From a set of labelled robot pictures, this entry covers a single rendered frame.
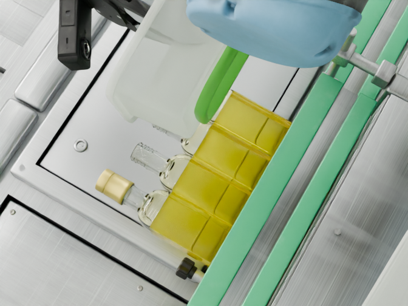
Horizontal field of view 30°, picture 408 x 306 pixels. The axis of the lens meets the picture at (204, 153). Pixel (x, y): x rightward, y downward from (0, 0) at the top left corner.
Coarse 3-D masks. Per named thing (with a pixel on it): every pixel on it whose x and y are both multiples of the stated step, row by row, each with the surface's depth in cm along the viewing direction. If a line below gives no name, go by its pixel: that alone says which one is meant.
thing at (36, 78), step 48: (0, 0) 132; (48, 0) 132; (0, 48) 128; (48, 48) 126; (0, 96) 125; (48, 96) 123; (0, 144) 121; (0, 192) 120; (0, 240) 119; (48, 240) 120; (96, 240) 119; (0, 288) 117; (48, 288) 117; (96, 288) 118; (144, 288) 118; (192, 288) 117
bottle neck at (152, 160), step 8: (144, 144) 107; (136, 152) 106; (144, 152) 106; (152, 152) 106; (136, 160) 106; (144, 160) 106; (152, 160) 105; (160, 160) 105; (152, 168) 106; (160, 168) 105
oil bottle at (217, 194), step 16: (176, 160) 104; (192, 160) 104; (160, 176) 105; (176, 176) 103; (192, 176) 103; (208, 176) 104; (224, 176) 104; (176, 192) 103; (192, 192) 103; (208, 192) 103; (224, 192) 103; (240, 192) 103; (208, 208) 102; (224, 208) 102; (240, 208) 102
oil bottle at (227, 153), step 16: (208, 128) 106; (192, 144) 105; (208, 144) 105; (224, 144) 105; (240, 144) 105; (208, 160) 105; (224, 160) 105; (240, 160) 105; (256, 160) 105; (240, 176) 104; (256, 176) 104
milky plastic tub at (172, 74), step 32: (160, 0) 70; (160, 32) 71; (192, 32) 71; (128, 64) 70; (160, 64) 70; (192, 64) 70; (224, 64) 73; (128, 96) 71; (160, 96) 70; (192, 96) 70; (224, 96) 82; (192, 128) 81
